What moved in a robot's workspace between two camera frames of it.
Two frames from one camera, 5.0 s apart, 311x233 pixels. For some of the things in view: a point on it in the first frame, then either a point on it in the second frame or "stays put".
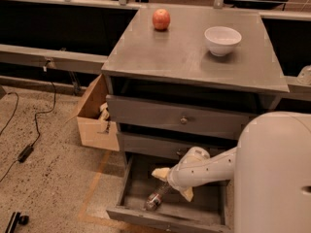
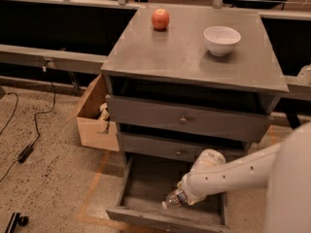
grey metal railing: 69,59 stays put
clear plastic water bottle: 155,199 -> 175,200
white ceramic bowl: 222,40 stays put
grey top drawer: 180,116 stays put
